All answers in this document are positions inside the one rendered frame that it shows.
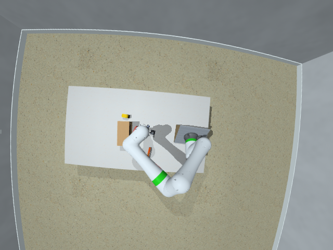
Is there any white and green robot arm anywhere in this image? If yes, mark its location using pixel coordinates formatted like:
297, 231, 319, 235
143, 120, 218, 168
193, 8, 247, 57
122, 126, 211, 197

